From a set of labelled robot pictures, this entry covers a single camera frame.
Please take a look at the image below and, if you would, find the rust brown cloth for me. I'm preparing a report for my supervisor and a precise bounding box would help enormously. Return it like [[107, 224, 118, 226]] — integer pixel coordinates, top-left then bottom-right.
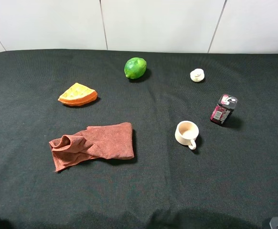
[[49, 122, 134, 172]]

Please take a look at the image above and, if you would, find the green lime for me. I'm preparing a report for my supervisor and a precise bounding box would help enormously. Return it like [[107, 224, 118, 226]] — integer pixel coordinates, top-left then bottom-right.
[[124, 57, 147, 79]]

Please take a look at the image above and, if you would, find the cream wooden cup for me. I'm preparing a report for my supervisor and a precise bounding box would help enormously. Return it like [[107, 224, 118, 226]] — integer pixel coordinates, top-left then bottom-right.
[[175, 121, 199, 150]]

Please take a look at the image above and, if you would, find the small white garlic toy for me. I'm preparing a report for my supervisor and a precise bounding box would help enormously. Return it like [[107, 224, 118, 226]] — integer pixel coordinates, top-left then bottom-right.
[[190, 69, 205, 83]]

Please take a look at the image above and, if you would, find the black pink gum box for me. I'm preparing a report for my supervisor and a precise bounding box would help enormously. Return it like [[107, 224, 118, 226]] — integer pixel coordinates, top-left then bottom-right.
[[210, 94, 238, 125]]

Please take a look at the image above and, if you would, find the black tablecloth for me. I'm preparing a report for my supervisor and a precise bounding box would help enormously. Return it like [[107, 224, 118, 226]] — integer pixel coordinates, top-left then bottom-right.
[[0, 50, 278, 229]]

